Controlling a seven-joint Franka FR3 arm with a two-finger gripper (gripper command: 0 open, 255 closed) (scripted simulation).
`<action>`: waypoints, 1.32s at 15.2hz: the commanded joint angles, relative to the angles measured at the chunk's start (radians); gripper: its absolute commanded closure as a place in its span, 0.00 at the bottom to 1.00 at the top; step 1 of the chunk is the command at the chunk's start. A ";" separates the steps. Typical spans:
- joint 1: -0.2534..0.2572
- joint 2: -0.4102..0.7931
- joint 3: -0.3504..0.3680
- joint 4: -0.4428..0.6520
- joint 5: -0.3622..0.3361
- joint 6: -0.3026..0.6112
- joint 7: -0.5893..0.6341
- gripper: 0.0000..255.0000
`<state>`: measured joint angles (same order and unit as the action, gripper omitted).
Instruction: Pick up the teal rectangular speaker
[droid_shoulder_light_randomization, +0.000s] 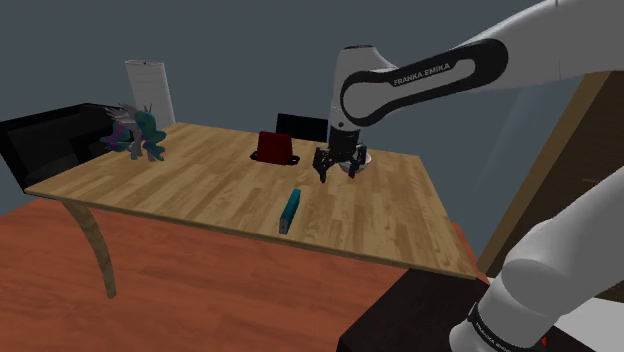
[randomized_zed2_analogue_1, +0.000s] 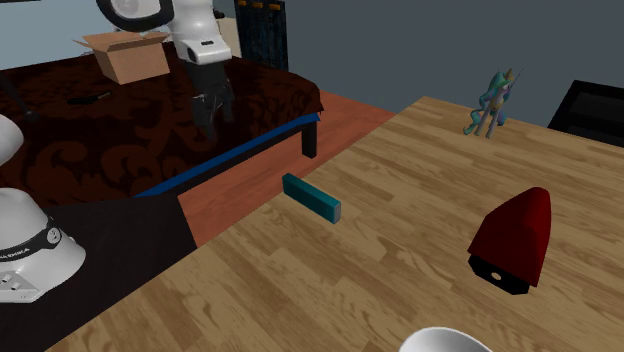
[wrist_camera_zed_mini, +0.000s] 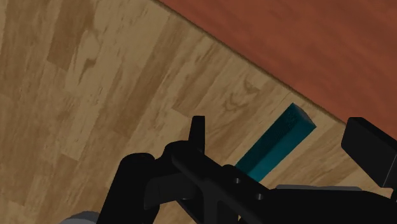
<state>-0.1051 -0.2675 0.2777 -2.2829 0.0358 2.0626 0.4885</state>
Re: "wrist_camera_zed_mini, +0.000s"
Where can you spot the red-brown wooden table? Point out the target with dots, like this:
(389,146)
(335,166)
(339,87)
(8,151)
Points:
(304,46)

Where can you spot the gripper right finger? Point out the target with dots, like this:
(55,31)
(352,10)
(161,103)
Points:
(370,149)

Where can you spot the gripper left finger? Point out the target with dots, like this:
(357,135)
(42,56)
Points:
(136,189)

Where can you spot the teal rectangular block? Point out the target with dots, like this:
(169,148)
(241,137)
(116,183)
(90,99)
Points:
(276,147)

